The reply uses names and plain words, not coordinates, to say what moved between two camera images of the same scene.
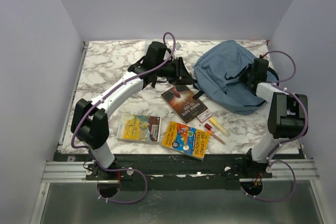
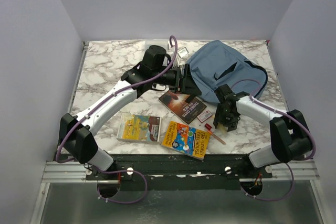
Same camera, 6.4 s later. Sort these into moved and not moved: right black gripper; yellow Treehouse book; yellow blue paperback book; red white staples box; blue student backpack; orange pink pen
Moved: right black gripper; blue student backpack
Not moved: yellow Treehouse book; red white staples box; orange pink pen; yellow blue paperback book
